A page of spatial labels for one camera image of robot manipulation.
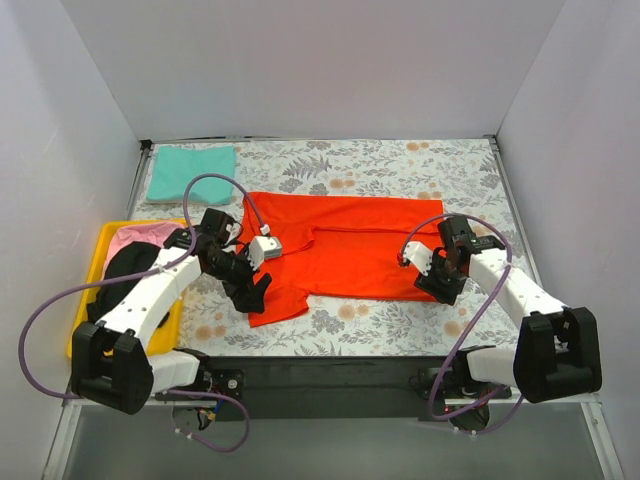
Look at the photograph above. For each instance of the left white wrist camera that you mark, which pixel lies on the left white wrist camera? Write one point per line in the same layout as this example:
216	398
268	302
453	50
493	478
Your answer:
263	248

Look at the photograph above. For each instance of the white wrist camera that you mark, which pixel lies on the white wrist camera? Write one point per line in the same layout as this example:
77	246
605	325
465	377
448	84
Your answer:
418	255
263	248

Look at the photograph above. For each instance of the pink t shirt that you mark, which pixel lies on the pink t shirt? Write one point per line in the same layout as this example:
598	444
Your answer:
153	233

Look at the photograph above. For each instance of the folded teal t shirt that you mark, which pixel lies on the folded teal t shirt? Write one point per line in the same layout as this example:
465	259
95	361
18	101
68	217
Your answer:
175	167

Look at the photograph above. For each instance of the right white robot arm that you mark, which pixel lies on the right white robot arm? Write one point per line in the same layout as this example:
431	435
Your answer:
557	354

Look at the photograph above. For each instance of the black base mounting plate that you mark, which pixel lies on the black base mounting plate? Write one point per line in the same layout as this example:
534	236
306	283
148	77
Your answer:
318	387

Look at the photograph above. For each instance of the orange t shirt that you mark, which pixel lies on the orange t shirt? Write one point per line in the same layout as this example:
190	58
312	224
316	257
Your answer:
337	246

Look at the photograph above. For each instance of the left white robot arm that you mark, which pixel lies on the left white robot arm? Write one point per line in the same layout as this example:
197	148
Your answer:
122	335

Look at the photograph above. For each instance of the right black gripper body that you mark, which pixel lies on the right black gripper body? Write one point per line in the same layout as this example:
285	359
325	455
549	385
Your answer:
439	280

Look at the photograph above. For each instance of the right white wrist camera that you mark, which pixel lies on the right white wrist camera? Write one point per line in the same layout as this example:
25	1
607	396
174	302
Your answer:
418	255

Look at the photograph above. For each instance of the black t shirt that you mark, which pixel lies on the black t shirt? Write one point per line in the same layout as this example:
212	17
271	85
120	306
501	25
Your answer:
133	258

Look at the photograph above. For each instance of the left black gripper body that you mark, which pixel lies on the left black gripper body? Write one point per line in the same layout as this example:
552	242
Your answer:
245	284

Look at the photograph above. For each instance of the yellow plastic tray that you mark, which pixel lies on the yellow plastic tray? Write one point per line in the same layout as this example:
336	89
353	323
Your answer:
166	336

